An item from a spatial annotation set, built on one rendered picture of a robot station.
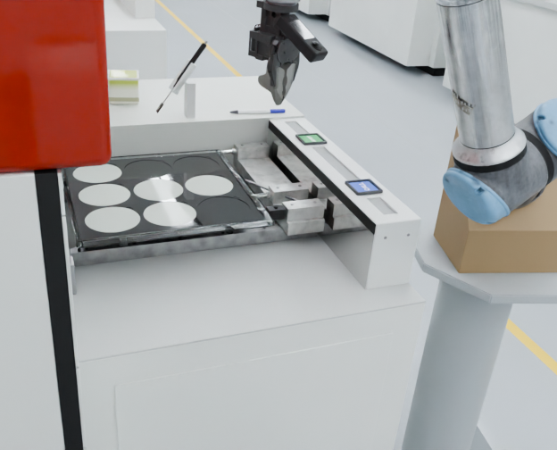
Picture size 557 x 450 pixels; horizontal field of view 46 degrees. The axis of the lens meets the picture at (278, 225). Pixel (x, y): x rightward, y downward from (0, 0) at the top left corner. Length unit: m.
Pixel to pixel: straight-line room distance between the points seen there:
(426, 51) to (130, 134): 4.73
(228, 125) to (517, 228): 0.70
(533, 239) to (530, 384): 1.18
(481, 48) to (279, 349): 0.58
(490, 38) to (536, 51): 3.75
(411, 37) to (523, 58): 1.40
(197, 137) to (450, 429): 0.90
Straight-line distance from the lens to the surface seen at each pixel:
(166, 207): 1.30
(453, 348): 1.50
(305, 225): 1.32
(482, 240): 1.33
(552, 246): 1.41
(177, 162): 1.50
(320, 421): 1.31
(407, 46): 6.00
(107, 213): 1.29
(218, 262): 1.28
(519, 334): 2.72
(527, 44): 4.81
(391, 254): 1.22
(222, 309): 1.15
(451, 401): 1.58
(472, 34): 0.99
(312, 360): 1.19
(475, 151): 1.08
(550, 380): 2.54
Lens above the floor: 1.49
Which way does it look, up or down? 28 degrees down
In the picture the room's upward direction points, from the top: 5 degrees clockwise
